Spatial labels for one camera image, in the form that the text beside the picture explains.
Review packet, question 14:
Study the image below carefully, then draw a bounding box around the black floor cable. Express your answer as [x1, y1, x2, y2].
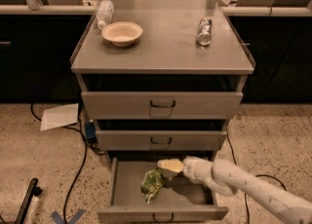
[225, 130, 288, 224]
[29, 102, 106, 224]

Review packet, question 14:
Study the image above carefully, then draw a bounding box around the blue tape cross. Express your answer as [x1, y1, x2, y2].
[50, 208, 87, 224]

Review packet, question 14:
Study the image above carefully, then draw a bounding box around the clear plastic water bottle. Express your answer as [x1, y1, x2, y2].
[96, 0, 114, 29]

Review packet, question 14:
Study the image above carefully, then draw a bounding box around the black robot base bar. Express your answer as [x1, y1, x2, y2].
[14, 178, 42, 224]

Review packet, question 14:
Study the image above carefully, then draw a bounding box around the grey drawer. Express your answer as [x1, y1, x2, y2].
[97, 131, 226, 151]
[81, 92, 243, 120]
[97, 157, 228, 223]

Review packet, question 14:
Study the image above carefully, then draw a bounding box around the grey bottom drawer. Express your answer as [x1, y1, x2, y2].
[97, 157, 228, 223]

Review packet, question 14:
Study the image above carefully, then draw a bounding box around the blue power adapter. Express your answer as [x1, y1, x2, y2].
[84, 122, 97, 143]

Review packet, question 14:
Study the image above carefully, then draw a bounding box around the black floor cable left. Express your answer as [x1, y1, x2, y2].
[29, 102, 106, 224]

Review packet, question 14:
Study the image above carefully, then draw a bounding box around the white paper sheet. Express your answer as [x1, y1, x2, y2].
[40, 103, 79, 131]

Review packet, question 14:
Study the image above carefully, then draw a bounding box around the grey middle drawer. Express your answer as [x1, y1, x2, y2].
[97, 131, 226, 151]

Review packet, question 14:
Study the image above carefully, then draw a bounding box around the white paper bowl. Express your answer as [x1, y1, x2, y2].
[101, 21, 143, 47]

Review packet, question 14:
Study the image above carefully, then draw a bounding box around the black floor cable right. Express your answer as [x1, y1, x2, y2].
[225, 130, 288, 224]

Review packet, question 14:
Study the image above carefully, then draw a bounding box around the grey drawer cabinet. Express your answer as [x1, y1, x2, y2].
[71, 0, 254, 161]

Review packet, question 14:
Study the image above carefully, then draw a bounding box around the green jalapeno chip bag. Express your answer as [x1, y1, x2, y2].
[140, 168, 165, 205]

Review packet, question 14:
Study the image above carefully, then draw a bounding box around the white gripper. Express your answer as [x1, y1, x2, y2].
[157, 157, 213, 185]

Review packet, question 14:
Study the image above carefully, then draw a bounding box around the grey top drawer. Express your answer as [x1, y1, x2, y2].
[81, 92, 243, 120]

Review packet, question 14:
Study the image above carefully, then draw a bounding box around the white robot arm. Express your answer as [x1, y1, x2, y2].
[157, 157, 312, 224]

